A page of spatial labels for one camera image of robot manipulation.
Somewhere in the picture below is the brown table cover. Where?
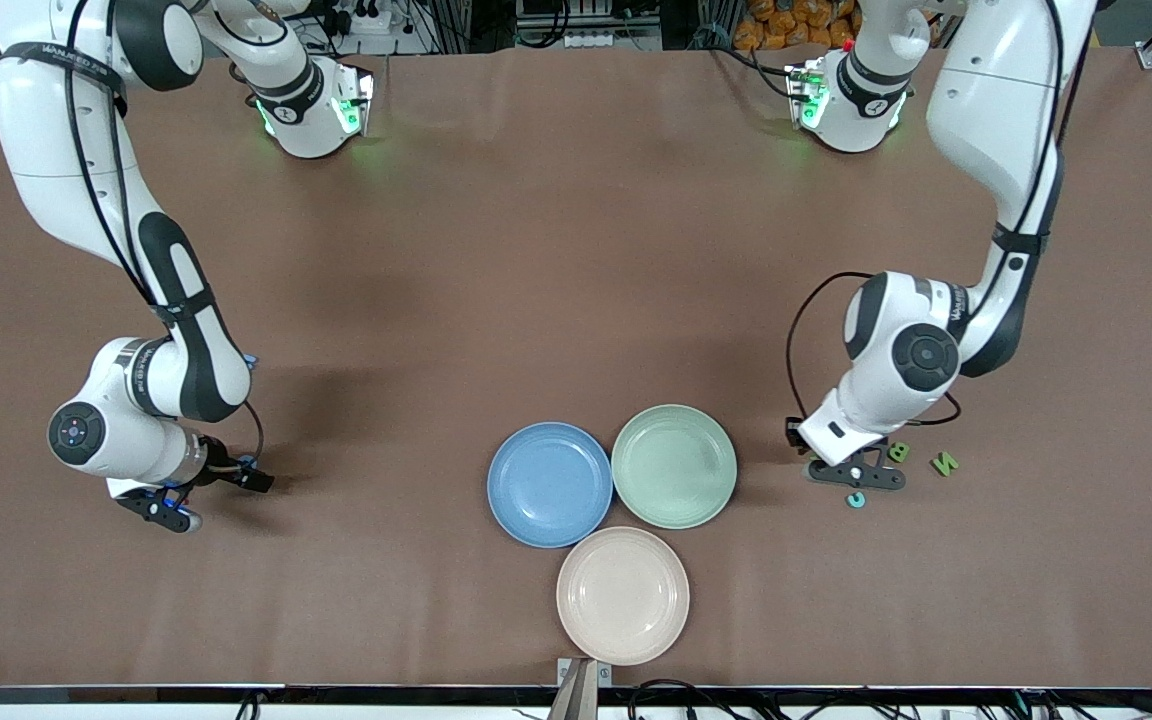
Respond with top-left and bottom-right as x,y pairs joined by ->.
0,45 -> 1152,691

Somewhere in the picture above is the black cable loop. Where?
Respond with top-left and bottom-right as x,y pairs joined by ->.
628,679 -> 737,720

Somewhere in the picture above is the black table edge rail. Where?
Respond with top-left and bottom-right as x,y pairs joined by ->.
0,684 -> 1152,707

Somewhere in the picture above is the blue round plate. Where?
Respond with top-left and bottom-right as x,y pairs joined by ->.
487,422 -> 614,549

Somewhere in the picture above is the bag of orange fruit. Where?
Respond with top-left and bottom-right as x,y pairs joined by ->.
733,0 -> 862,51

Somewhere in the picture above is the black equipment rack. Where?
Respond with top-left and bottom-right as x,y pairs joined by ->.
514,0 -> 665,51

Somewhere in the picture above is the white power strip with plugs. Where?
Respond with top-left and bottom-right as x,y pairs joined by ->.
331,0 -> 392,36

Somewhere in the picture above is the beige round plate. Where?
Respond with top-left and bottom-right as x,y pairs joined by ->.
556,527 -> 690,667

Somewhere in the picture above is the green round plate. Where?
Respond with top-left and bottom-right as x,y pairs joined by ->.
611,404 -> 738,530

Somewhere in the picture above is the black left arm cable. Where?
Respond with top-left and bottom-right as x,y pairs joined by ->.
786,0 -> 1072,429

